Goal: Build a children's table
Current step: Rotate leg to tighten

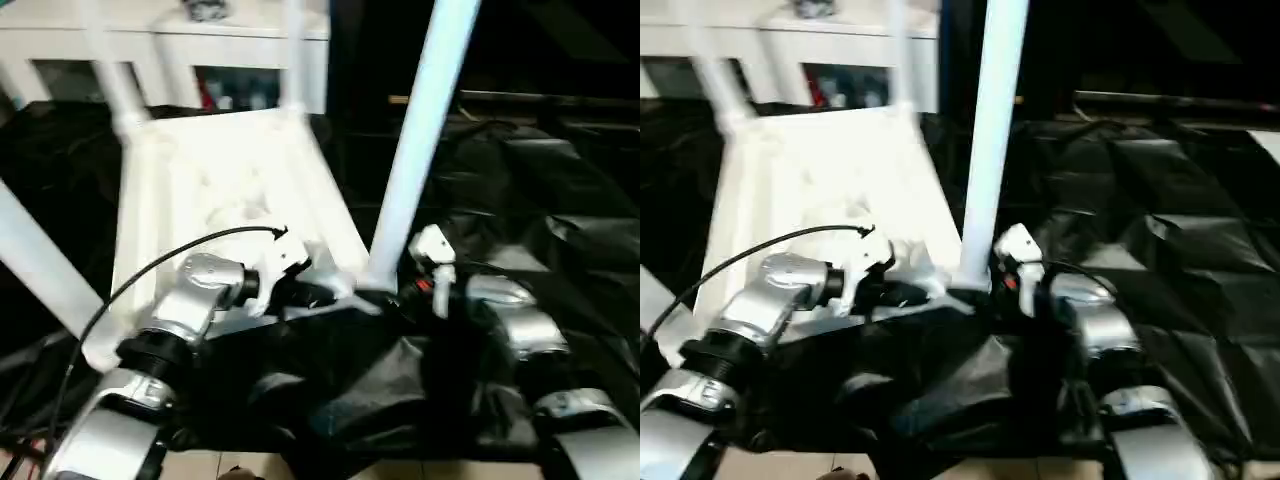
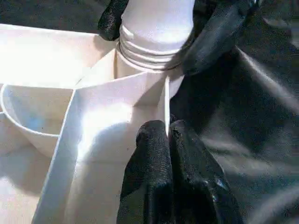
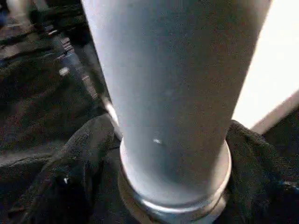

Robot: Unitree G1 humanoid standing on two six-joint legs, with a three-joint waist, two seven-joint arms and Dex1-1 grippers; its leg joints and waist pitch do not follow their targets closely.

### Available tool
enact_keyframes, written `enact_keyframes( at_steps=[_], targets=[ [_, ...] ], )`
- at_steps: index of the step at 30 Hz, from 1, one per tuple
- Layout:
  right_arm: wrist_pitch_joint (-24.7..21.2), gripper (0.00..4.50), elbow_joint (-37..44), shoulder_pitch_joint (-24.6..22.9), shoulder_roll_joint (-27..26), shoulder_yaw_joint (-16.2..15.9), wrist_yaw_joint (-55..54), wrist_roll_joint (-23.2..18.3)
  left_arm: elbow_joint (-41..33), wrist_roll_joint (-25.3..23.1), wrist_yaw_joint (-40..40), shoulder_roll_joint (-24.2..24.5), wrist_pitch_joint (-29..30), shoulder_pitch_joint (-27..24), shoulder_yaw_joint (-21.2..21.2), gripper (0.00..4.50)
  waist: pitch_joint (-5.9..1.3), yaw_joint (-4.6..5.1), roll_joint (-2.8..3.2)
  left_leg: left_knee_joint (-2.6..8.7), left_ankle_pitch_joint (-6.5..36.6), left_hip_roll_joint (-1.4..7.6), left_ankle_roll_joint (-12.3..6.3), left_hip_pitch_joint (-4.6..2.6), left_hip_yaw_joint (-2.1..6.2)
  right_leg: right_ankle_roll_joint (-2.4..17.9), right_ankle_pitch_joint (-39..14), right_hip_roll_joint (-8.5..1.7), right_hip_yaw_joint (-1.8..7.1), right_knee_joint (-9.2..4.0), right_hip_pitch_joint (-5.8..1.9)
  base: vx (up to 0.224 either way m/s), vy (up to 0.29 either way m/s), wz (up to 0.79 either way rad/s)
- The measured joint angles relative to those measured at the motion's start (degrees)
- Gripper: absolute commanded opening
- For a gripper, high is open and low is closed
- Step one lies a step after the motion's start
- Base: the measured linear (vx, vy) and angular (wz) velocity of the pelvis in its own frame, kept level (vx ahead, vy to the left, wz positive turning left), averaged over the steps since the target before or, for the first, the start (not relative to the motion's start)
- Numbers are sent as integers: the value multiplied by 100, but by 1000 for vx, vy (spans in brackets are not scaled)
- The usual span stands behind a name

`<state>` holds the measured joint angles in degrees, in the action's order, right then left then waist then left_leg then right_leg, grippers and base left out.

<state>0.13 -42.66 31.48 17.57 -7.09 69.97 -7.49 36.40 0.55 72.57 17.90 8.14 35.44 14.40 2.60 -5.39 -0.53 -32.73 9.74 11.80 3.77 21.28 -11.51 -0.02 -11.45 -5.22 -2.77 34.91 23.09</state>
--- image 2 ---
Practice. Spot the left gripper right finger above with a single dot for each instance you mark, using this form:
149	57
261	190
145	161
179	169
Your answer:
198	186

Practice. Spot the white plastic table top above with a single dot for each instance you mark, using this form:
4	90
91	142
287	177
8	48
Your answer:
70	116

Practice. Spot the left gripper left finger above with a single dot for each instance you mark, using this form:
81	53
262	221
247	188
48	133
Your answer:
149	168

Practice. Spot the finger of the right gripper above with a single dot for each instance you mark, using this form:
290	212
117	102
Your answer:
215	42
111	21

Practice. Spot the white plastic table leg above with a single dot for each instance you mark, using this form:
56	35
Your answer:
156	23

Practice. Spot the black work mat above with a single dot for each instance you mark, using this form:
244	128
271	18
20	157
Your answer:
257	116

